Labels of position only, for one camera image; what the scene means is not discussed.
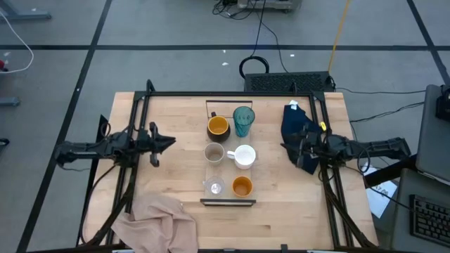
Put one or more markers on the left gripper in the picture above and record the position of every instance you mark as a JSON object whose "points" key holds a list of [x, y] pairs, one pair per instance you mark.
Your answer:
{"points": [[146, 142]]}

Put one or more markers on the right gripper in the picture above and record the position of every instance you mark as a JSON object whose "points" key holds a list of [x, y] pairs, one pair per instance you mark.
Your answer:
{"points": [[311, 147]]}

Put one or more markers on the white ceramic mug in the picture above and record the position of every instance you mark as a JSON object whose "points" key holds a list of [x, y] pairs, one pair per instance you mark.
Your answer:
{"points": [[245, 156]]}

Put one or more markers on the beige cup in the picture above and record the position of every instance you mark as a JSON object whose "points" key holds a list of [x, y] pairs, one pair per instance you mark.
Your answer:
{"points": [[214, 153]]}

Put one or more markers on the black mug yellow inside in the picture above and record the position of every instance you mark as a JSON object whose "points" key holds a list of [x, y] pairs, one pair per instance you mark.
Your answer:
{"points": [[218, 127]]}

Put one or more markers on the teal plastic tumbler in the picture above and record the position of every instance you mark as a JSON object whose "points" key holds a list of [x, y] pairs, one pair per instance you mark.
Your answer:
{"points": [[243, 121]]}

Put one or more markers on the clear glass goblet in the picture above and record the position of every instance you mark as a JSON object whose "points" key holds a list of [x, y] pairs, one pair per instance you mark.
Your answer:
{"points": [[214, 186]]}

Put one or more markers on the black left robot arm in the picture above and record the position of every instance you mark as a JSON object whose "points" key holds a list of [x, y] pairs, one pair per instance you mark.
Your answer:
{"points": [[88, 149]]}

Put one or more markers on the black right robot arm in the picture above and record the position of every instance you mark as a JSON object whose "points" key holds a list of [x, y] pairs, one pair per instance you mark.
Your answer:
{"points": [[379, 147]]}

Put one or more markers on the navy blue cloth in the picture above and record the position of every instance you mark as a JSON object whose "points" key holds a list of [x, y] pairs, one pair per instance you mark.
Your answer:
{"points": [[293, 119]]}

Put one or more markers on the small yellow tag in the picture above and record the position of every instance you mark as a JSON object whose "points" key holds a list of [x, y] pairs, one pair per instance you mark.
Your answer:
{"points": [[322, 126]]}

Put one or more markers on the small white tag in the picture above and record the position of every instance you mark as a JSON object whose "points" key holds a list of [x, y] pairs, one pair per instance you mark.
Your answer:
{"points": [[293, 102]]}

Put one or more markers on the black computer tower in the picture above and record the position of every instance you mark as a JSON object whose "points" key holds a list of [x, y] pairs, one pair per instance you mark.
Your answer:
{"points": [[284, 82]]}

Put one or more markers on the pink cloth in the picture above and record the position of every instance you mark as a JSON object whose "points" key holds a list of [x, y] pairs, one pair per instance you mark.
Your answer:
{"points": [[154, 225]]}

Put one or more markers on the white paper sheet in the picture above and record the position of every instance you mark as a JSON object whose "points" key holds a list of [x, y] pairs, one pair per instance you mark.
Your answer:
{"points": [[381, 196]]}

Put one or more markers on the grey desk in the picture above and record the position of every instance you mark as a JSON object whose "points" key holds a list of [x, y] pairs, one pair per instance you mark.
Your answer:
{"points": [[404, 228]]}

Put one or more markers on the grey floor device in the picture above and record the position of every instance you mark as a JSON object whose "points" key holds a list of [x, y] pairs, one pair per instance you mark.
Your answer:
{"points": [[267, 3]]}

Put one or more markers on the black keyboard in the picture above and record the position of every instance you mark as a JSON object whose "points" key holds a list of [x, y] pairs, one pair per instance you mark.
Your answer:
{"points": [[430, 221]]}

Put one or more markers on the black device on laptop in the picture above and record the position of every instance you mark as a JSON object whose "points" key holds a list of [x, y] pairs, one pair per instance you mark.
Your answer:
{"points": [[443, 105]]}

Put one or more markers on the black metal table frame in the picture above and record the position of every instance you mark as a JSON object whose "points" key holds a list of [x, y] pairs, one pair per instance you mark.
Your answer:
{"points": [[228, 93]]}

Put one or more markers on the black frame clear-top shelf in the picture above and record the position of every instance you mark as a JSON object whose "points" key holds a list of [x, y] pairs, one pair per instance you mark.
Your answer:
{"points": [[228, 202]]}

